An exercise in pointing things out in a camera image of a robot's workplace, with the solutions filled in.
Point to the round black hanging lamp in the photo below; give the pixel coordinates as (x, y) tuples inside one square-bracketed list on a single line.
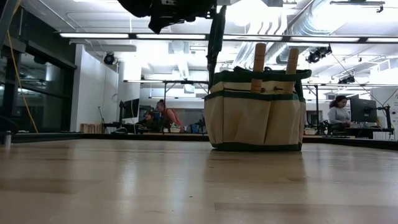
[(109, 58)]

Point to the black computer monitor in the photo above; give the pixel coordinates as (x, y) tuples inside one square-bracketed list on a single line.
[(130, 108), (362, 110)]

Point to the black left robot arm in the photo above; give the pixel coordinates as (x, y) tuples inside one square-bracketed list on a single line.
[(133, 6)]

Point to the green pruning shears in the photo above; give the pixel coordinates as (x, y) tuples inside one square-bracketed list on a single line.
[(216, 46)]

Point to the silver ventilation duct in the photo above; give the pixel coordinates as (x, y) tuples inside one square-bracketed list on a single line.
[(298, 25)]

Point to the black monitor stand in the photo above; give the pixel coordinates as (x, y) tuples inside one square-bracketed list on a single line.
[(387, 118)]

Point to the black ceiling spotlight cluster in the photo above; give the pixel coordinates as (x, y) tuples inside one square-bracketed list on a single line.
[(346, 80), (318, 53)]

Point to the person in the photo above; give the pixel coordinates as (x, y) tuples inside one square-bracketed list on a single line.
[(149, 121), (169, 116), (339, 113)]

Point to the small grey cylinder post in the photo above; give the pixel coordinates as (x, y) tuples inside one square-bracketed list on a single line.
[(7, 140)]

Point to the wooden crate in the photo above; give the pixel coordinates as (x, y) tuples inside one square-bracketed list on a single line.
[(90, 128)]

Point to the ceiling strip light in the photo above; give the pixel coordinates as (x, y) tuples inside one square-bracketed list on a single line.
[(252, 37), (171, 36), (325, 39), (382, 40), (93, 35)]

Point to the small white planter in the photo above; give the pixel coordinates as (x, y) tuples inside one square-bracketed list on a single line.
[(175, 128)]

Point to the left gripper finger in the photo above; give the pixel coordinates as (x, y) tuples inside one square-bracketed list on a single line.
[(213, 11)]

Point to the beige green-trimmed garden bag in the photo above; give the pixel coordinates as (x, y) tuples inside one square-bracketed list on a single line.
[(255, 124)]

